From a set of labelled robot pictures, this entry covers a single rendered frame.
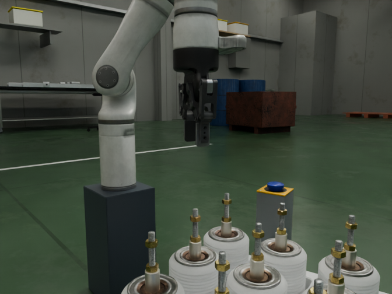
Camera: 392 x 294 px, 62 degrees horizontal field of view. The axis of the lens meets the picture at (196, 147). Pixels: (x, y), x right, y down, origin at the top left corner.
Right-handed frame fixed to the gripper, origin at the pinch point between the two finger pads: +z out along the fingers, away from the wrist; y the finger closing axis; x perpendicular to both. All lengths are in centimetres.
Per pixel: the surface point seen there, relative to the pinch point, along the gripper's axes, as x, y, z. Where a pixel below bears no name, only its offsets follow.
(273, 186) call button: 23.7, -13.6, 14.4
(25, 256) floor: -40, -65, 47
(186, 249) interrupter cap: -1.0, -2.9, 21.6
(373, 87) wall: 820, -757, -40
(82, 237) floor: -22, -76, 47
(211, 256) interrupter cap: 2.5, 1.2, 21.7
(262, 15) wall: 513, -906, -265
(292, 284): 16.2, 6.2, 26.8
